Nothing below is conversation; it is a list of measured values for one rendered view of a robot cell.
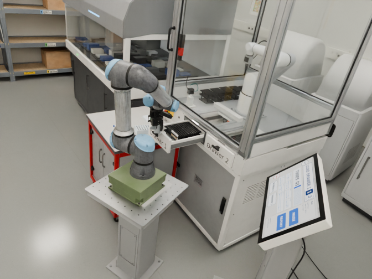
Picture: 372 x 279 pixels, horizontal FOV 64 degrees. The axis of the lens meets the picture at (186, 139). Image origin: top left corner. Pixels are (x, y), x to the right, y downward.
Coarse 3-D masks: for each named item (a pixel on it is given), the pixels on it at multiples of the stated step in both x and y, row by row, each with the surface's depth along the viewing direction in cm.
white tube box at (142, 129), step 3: (135, 126) 235; (138, 126) 236; (141, 126) 237; (144, 126) 238; (147, 126) 238; (135, 129) 235; (138, 129) 232; (141, 129) 233; (144, 129) 234; (147, 129) 235; (138, 132) 231; (141, 132) 232; (144, 132) 234; (147, 132) 235
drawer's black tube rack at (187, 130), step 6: (168, 126) 222; (174, 126) 223; (180, 126) 224; (186, 126) 226; (192, 126) 227; (168, 132) 219; (180, 132) 217; (186, 132) 217; (192, 132) 218; (198, 132) 220; (174, 138) 213; (180, 138) 214
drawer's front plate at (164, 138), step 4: (148, 132) 223; (152, 136) 219; (160, 136) 209; (164, 136) 203; (156, 140) 215; (160, 140) 210; (164, 140) 204; (168, 140) 200; (160, 144) 211; (164, 144) 206; (168, 144) 201; (164, 148) 207; (168, 148) 202; (168, 152) 204
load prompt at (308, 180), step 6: (306, 168) 149; (312, 168) 145; (306, 174) 145; (312, 174) 141; (306, 180) 140; (312, 180) 137; (306, 186) 137; (312, 186) 133; (306, 192) 133; (312, 192) 130; (306, 198) 129; (312, 198) 126
